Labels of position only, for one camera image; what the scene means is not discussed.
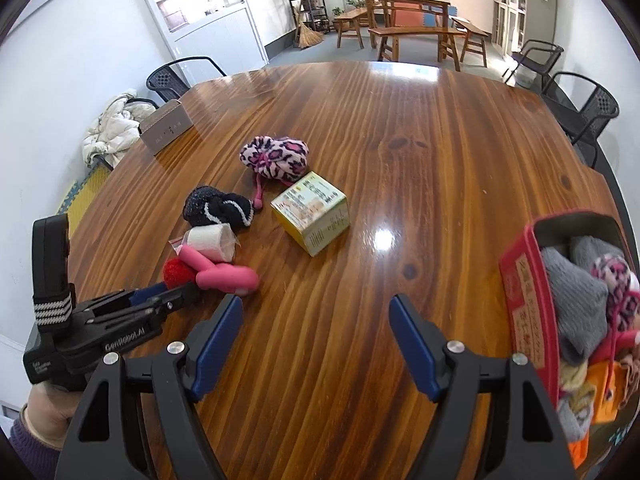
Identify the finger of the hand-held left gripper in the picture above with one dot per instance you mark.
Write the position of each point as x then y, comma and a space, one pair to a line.
150, 293
175, 302

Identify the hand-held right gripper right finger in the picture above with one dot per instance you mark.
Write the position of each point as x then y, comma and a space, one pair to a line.
415, 347

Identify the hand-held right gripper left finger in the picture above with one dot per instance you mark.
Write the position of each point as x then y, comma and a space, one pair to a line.
217, 345

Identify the red pompom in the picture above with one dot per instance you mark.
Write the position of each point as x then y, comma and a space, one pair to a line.
177, 272

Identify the pink plastic toy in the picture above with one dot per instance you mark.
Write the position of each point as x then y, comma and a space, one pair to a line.
225, 277

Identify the red tin container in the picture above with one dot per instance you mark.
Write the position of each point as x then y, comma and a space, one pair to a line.
525, 300

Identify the orange ribbed soap dish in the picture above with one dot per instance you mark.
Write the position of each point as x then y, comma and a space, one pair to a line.
597, 385

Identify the pink leopard fuzzy sock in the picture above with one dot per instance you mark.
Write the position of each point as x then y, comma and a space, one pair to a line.
617, 280
275, 155

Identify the beige stocking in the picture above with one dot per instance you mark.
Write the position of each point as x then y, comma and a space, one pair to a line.
631, 375

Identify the person's left forearm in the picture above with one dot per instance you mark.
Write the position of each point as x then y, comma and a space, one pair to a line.
25, 440

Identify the person's left hand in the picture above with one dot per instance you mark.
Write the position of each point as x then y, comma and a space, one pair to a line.
47, 415

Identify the white roll in plastic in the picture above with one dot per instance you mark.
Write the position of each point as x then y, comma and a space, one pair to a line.
205, 240

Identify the blue yellow foam mat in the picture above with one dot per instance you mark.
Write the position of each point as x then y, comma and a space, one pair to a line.
75, 195

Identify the black fuzzy sock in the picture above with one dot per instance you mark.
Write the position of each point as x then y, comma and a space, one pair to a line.
215, 205

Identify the white padded jacket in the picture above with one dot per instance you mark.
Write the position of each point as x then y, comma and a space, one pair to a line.
112, 130

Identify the yellow green carton box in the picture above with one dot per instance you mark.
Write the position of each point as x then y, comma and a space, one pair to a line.
310, 205

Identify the brown cardboard box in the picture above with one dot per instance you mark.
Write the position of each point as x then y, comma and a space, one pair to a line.
165, 125

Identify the white door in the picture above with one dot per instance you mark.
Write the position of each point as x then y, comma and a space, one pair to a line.
215, 20

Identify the straw broom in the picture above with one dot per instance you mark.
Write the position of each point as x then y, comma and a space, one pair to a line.
310, 39

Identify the long wooden bench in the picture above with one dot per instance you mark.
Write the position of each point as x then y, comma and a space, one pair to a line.
470, 25
415, 32

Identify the dark wooden plant shelf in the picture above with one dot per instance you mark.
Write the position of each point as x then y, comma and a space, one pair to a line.
307, 5

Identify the small wooden stool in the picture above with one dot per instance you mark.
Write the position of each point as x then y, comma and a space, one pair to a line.
350, 20

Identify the orange foam mat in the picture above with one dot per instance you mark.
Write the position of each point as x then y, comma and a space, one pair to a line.
407, 15

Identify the potted green plant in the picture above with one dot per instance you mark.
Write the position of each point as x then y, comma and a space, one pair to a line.
357, 1
339, 11

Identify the white cabinet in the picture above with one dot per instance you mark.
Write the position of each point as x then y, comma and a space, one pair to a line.
510, 5

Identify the grey notice board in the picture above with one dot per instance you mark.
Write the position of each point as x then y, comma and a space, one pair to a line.
545, 15

